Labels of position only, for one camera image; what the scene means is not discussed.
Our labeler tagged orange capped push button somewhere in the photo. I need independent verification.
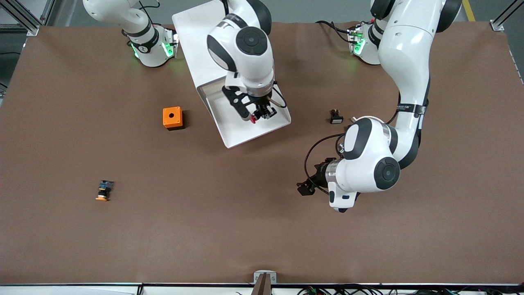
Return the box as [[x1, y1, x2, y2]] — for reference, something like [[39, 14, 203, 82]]
[[95, 180, 115, 202]]

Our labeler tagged brown table cover sheet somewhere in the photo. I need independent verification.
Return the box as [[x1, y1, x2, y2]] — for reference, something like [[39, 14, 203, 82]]
[[0, 20, 524, 285]]

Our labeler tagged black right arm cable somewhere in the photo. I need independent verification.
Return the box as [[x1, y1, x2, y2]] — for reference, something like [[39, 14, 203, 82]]
[[268, 81, 288, 109]]

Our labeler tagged orange button enclosure box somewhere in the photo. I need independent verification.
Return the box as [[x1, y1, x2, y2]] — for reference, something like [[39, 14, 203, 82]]
[[163, 107, 185, 131]]

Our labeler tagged grey metal mounting bracket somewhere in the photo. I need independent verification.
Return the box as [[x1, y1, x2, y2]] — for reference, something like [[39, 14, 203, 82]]
[[253, 270, 277, 284]]

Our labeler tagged black base cable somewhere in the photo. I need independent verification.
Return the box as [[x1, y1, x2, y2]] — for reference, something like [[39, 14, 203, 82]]
[[315, 20, 357, 43]]

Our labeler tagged aluminium frame post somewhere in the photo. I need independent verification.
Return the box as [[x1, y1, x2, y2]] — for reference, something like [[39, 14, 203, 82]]
[[0, 0, 56, 36], [489, 0, 524, 32]]

